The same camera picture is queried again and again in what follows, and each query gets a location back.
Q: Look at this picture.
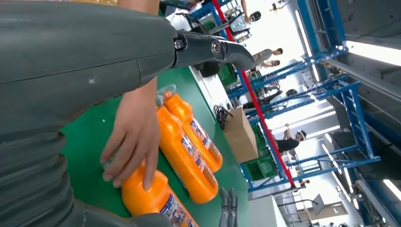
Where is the orange detergent bottle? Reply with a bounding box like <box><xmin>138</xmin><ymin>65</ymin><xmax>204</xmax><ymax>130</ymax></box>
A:
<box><xmin>121</xmin><ymin>161</ymin><xmax>200</xmax><ymax>227</ymax></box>
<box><xmin>156</xmin><ymin>94</ymin><xmax>219</xmax><ymax>205</ymax></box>
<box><xmin>158</xmin><ymin>84</ymin><xmax>224</xmax><ymax>174</ymax></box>

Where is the person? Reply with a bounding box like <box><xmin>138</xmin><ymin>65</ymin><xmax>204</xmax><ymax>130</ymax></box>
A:
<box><xmin>255</xmin><ymin>59</ymin><xmax>282</xmax><ymax>72</ymax></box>
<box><xmin>250</xmin><ymin>48</ymin><xmax>284</xmax><ymax>68</ymax></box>
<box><xmin>275</xmin><ymin>123</ymin><xmax>308</xmax><ymax>154</ymax></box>
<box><xmin>99</xmin><ymin>0</ymin><xmax>161</xmax><ymax>191</ymax></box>

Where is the brown cardboard box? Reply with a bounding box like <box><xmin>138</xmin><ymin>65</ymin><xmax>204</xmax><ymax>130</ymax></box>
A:
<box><xmin>223</xmin><ymin>105</ymin><xmax>260</xmax><ymax>164</ymax></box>

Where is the red metal beam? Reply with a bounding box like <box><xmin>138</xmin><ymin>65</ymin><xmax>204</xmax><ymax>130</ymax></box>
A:
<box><xmin>211</xmin><ymin>0</ymin><xmax>296</xmax><ymax>189</ymax></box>

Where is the white table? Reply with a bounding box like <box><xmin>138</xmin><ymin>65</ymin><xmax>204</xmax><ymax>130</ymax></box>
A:
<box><xmin>188</xmin><ymin>66</ymin><xmax>234</xmax><ymax>132</ymax></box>

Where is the black carrying case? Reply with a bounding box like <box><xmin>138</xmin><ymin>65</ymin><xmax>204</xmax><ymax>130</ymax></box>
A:
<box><xmin>194</xmin><ymin>60</ymin><xmax>222</xmax><ymax>79</ymax></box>

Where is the blue metal rack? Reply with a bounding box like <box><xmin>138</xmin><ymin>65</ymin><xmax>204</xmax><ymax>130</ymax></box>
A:
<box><xmin>188</xmin><ymin>0</ymin><xmax>381</xmax><ymax>193</ymax></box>

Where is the black cable bundle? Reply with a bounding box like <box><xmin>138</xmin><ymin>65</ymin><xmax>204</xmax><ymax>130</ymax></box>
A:
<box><xmin>214</xmin><ymin>105</ymin><xmax>234</xmax><ymax>131</ymax></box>

